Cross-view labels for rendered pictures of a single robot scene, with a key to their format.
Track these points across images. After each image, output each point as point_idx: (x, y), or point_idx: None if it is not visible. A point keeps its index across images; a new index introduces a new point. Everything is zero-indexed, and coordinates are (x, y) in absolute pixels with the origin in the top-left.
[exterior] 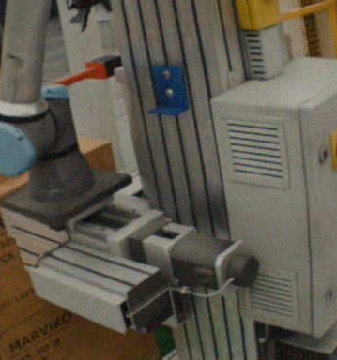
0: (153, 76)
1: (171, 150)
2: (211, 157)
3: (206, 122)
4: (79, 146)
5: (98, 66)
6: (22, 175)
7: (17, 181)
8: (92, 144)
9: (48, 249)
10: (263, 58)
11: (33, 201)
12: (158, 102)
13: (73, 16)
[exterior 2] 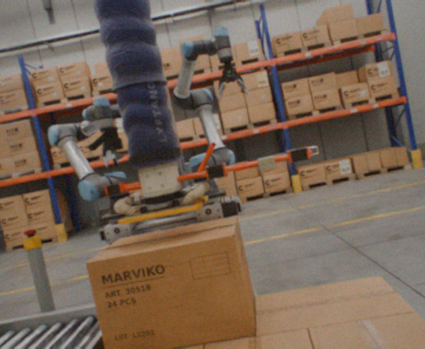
0: (181, 160)
1: (186, 184)
2: (187, 183)
3: (185, 173)
4: (128, 239)
5: (124, 183)
6: (175, 229)
7: (183, 226)
8: (125, 238)
9: (229, 201)
10: None
11: (219, 191)
12: (183, 169)
13: (113, 154)
